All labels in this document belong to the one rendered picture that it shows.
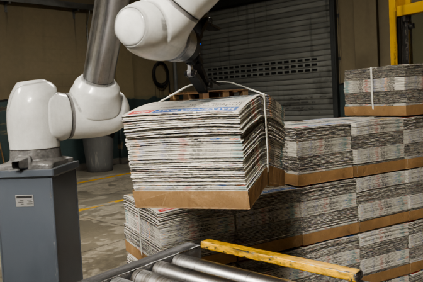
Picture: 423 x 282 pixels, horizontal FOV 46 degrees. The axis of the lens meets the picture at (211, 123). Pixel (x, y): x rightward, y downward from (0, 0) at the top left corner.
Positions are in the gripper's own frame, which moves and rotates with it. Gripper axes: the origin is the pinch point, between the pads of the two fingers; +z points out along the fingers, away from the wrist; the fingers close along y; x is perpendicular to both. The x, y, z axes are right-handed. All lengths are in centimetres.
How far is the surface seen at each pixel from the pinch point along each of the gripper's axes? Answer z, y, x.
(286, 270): 65, 72, 4
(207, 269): -11, 52, 3
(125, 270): -19, 52, -14
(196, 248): 2, 50, -5
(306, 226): 73, 57, 10
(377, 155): 100, 30, 34
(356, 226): 92, 59, 27
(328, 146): 80, 26, 17
